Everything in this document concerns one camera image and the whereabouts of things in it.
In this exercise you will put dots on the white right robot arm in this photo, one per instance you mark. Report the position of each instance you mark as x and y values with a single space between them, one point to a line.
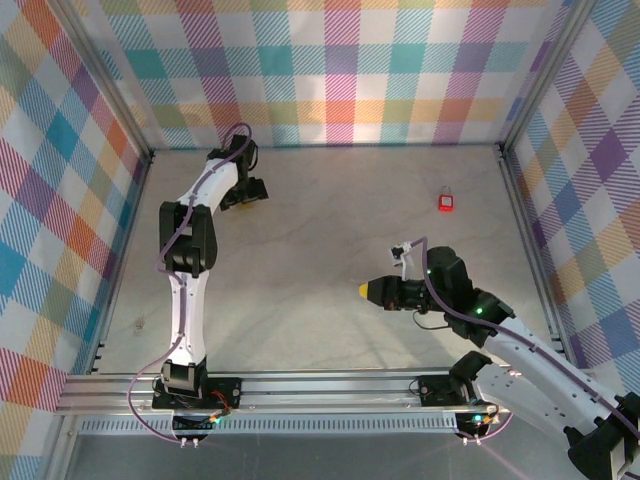
530 350

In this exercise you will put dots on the aluminium corner post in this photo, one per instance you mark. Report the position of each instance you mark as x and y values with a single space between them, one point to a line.
102 80
547 75

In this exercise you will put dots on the aluminium side rail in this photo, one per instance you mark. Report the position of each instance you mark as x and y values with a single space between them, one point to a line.
122 260
535 250

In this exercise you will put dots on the red padlock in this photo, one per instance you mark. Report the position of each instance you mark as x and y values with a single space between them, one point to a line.
446 202

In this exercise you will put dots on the black controller box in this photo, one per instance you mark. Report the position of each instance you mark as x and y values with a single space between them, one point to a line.
477 425
195 425

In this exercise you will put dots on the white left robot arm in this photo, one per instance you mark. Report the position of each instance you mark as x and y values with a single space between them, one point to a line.
187 310

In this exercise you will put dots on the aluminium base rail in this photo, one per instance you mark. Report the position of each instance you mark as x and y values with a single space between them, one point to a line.
325 390

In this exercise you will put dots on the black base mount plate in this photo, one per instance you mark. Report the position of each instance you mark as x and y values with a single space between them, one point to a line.
435 390
225 392

